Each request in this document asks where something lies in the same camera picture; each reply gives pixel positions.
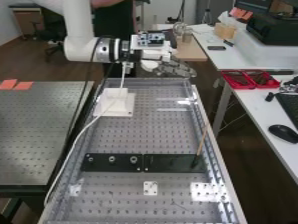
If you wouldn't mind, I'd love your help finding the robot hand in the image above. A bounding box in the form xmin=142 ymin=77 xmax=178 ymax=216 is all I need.
xmin=129 ymin=30 xmax=198 ymax=79

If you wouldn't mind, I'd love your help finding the light wooden table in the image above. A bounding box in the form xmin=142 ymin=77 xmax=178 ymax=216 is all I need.
xmin=174 ymin=34 xmax=209 ymax=63

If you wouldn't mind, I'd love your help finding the black phone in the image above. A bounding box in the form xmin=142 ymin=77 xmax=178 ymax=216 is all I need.
xmin=206 ymin=45 xmax=227 ymax=52

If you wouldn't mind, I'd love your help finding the small cardboard box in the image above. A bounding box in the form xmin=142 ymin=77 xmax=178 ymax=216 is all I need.
xmin=213 ymin=21 xmax=237 ymax=40

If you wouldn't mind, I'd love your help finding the small white box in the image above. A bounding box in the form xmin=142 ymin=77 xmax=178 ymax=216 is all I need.
xmin=92 ymin=87 xmax=137 ymax=118

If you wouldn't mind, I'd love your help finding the red tray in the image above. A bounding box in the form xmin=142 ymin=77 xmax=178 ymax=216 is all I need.
xmin=221 ymin=69 xmax=258 ymax=90
xmin=244 ymin=69 xmax=282 ymax=89

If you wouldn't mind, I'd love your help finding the white desk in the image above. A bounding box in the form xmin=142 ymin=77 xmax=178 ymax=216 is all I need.
xmin=211 ymin=74 xmax=298 ymax=188
xmin=190 ymin=23 xmax=298 ymax=76

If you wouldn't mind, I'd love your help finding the black office chair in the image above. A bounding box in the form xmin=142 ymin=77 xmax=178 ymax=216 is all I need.
xmin=30 ymin=9 xmax=68 ymax=63

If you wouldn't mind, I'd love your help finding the computer screen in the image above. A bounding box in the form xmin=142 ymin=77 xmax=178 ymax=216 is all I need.
xmin=233 ymin=0 xmax=274 ymax=14

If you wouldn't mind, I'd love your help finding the clear box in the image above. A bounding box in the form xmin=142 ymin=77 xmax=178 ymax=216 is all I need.
xmin=41 ymin=77 xmax=247 ymax=224

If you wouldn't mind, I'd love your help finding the black box device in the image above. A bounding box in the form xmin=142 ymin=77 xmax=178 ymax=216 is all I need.
xmin=244 ymin=11 xmax=298 ymax=46

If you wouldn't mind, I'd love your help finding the thin stick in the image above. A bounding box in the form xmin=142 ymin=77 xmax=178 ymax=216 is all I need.
xmin=191 ymin=124 xmax=210 ymax=168

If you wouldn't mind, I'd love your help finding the orange sticky note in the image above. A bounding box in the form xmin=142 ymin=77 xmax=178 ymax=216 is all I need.
xmin=12 ymin=81 xmax=36 ymax=92
xmin=0 ymin=79 xmax=18 ymax=90

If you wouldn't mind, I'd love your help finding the black plate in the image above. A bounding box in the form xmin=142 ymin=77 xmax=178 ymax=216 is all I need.
xmin=80 ymin=153 xmax=207 ymax=174

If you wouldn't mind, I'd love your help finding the black keyboard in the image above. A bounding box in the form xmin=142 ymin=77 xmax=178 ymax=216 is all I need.
xmin=274 ymin=92 xmax=298 ymax=131

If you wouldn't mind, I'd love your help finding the black mouse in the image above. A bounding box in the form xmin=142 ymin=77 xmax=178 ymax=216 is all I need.
xmin=267 ymin=124 xmax=298 ymax=144

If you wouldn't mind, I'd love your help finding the small white square plate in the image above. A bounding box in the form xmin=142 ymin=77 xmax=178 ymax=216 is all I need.
xmin=142 ymin=180 xmax=159 ymax=197

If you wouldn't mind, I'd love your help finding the white cable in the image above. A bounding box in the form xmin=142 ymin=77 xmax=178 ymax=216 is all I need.
xmin=42 ymin=61 xmax=130 ymax=208

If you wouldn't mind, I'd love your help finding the black cable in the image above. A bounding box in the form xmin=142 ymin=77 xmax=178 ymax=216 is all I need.
xmin=65 ymin=34 xmax=101 ymax=141

